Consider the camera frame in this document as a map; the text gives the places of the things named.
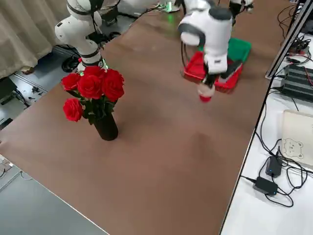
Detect green plastic tray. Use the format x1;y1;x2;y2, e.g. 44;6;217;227
227;38;252;65

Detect aluminium frame post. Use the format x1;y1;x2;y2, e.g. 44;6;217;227
266;0;313;79

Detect black finned power box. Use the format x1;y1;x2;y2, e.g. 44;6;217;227
280;63;313;101

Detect red plastic tray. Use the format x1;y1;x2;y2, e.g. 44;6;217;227
182;51;244;95

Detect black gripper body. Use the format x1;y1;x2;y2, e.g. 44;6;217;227
229;0;245;18
204;61;222;83

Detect white box with bear print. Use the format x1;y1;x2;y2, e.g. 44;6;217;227
279;109;313;172

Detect black power adapter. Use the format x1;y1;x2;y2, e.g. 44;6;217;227
265;155;284;178
252;176;279;196

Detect dark mesh waste bin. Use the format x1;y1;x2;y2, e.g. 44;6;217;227
100;4;121;26

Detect black cable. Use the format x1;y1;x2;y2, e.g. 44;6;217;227
180;40;190;74

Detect beige curtain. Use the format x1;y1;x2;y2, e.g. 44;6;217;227
0;0;74;79

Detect circuit board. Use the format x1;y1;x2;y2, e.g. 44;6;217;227
290;36;313;56

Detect red rose bouquet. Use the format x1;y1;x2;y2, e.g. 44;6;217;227
61;66;125;125

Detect black cylindrical vase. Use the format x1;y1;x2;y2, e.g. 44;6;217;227
94;114;119;141

